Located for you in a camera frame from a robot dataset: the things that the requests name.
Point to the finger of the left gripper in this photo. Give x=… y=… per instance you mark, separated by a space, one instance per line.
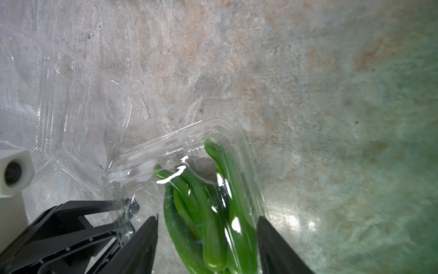
x=48 y=251
x=71 y=217

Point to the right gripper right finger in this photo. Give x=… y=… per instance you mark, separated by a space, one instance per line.
x=277 y=257

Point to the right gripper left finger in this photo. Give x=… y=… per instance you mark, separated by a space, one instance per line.
x=138 y=255

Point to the clear pepper container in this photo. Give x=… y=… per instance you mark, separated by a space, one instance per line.
x=199 y=183
x=68 y=114

